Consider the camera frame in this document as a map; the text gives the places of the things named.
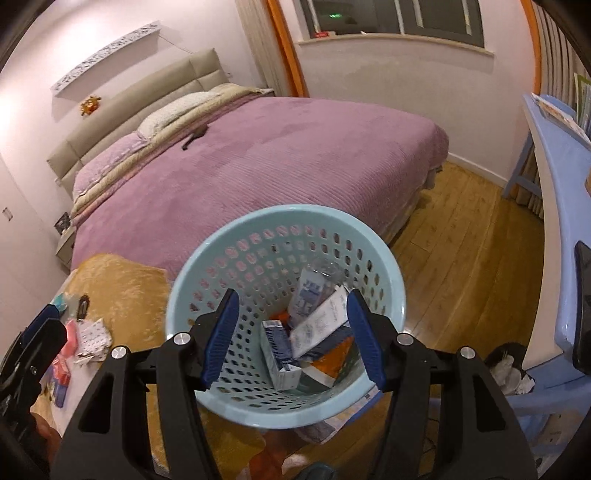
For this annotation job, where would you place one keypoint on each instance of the small picture frame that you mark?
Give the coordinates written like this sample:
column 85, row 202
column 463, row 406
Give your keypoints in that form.
column 63, row 223

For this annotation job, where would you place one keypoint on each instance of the books on desk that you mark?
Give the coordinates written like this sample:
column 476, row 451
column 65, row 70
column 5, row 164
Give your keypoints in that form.
column 575, row 120

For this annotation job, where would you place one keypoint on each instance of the teal tissue pack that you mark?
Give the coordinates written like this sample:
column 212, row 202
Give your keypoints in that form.
column 61, row 303

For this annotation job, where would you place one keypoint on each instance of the pink tissue pack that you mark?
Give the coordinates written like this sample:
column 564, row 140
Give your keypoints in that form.
column 70, row 347

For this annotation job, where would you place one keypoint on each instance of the bed with purple cover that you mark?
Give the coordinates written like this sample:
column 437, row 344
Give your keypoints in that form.
column 367, row 160

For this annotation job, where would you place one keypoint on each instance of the grey bedside nightstand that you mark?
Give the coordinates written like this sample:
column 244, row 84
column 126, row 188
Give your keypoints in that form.
column 65, row 247

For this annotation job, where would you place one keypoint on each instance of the white decorative wall shelf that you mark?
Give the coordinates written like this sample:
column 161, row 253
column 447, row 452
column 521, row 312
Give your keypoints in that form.
column 103, row 53

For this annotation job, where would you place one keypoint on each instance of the red blue tiger card box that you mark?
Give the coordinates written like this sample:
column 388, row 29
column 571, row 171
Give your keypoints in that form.
column 59, row 380

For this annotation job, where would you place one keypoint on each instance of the beige orange curtain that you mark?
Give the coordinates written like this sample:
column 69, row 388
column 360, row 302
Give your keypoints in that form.
column 272, row 46
column 556, row 62

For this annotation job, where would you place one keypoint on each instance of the dark framed window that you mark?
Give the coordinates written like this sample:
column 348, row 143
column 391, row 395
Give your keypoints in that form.
column 455, row 20

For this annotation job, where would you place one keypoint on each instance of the white patterned pillow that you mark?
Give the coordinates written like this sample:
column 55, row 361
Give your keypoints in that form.
column 162, row 117

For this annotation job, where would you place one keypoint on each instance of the light blue desk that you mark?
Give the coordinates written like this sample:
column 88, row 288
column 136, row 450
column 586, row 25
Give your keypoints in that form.
column 551, row 413

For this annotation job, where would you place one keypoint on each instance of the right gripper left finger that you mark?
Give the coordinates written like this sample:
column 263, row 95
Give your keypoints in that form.
column 108, row 436

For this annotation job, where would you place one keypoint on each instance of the beige padded headboard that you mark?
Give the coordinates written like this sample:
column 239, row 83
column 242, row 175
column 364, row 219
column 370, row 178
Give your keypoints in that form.
column 124, row 112

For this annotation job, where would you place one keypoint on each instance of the folded beige quilt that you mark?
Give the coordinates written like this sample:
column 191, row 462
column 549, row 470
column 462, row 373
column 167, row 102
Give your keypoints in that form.
column 230, row 97

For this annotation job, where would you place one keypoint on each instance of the beige orange right curtain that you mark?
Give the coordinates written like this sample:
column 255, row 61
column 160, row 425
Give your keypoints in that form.
column 556, row 62

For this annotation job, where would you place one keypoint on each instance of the clear plastic bottle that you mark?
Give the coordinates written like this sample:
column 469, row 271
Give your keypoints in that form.
column 318, row 280

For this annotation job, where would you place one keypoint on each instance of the black phone on desk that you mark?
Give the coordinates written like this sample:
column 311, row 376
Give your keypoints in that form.
column 582, row 341

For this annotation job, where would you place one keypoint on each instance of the beige orange left curtain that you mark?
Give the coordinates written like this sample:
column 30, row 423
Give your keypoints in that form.
column 272, row 46

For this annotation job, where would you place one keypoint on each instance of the dark object on bed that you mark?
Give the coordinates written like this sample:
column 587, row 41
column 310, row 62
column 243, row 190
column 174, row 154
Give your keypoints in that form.
column 195, row 135

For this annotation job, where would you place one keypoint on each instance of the orange plush toy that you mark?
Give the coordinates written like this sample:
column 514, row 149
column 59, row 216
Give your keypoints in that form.
column 90, row 105

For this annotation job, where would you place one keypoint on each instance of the white milk carton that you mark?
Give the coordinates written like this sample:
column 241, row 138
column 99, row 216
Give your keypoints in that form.
column 323, row 330

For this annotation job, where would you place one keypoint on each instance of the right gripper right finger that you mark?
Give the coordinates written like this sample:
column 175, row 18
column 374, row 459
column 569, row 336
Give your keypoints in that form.
column 479, row 436

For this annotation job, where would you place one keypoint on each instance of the dark blue milk carton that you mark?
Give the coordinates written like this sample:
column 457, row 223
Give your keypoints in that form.
column 284, row 370

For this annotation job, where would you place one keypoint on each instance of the person's left hand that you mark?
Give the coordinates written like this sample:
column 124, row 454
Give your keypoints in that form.
column 46, row 441

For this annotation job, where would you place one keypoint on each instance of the light blue plastic laundry basket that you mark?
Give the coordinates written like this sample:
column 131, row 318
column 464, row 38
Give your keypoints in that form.
column 261, row 256

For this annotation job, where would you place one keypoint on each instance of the purple pillow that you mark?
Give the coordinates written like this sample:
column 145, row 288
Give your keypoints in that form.
column 97, row 168

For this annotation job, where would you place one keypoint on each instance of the white patterned wrapper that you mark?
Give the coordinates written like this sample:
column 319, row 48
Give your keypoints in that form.
column 94, row 342

